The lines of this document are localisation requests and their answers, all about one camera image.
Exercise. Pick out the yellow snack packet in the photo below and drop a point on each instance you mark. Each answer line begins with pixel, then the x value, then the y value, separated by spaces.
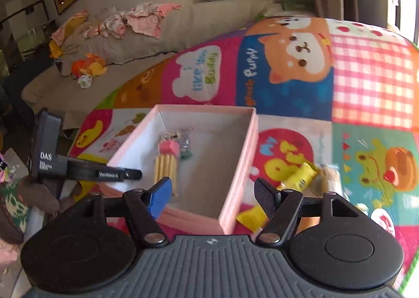
pixel 299 179

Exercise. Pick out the green white snack packet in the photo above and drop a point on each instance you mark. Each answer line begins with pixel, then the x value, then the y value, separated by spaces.
pixel 183 144

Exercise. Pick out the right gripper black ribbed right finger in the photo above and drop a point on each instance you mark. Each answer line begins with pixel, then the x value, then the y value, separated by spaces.
pixel 267 196

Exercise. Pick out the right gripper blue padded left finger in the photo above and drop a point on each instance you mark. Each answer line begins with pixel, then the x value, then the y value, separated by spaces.
pixel 158 196

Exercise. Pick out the biscuit stick pack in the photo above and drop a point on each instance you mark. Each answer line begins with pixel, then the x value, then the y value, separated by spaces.
pixel 166 163

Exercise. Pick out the green tissue pack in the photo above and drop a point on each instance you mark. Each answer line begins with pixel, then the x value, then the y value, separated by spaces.
pixel 292 5

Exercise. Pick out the orange plush toy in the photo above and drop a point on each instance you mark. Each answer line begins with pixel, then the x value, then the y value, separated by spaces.
pixel 92 65

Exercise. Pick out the clear wrapped pastry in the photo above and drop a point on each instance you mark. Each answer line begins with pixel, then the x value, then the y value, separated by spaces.
pixel 327 180

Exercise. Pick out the pink cardboard box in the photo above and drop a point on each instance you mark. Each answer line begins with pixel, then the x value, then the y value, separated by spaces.
pixel 211 182

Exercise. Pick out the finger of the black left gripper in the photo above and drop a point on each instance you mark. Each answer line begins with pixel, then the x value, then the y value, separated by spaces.
pixel 99 172

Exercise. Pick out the colourful cartoon play mat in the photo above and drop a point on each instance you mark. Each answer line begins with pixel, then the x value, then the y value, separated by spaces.
pixel 326 91

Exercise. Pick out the pink crumpled clothes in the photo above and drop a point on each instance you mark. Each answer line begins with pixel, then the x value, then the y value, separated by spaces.
pixel 144 19

